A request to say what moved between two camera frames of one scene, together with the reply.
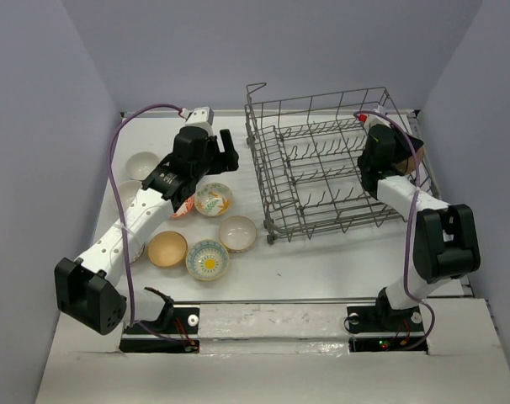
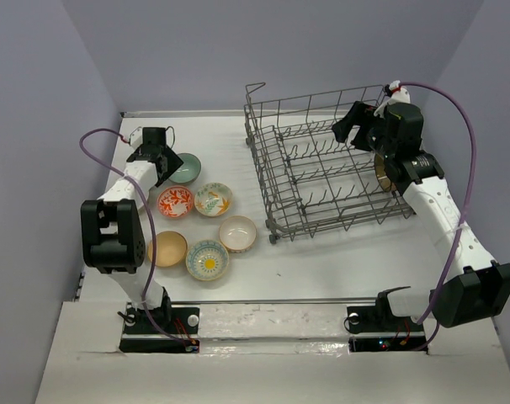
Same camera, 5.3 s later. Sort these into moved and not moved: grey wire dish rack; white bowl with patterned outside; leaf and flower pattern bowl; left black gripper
Moved: left black gripper
Not moved: grey wire dish rack; leaf and flower pattern bowl; white bowl with patterned outside
